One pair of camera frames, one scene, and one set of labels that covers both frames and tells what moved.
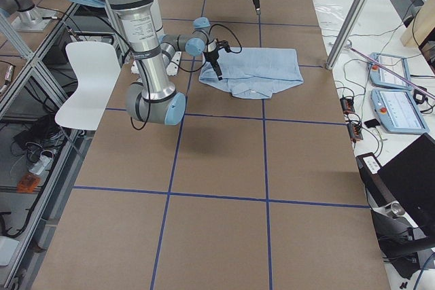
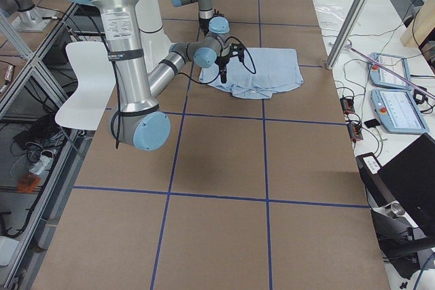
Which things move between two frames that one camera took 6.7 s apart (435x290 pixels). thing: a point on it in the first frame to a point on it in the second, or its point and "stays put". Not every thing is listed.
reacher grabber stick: x=391 y=72 stays put
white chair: x=96 y=68 stays put
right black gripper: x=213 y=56 to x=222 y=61
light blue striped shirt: x=254 y=73 stays put
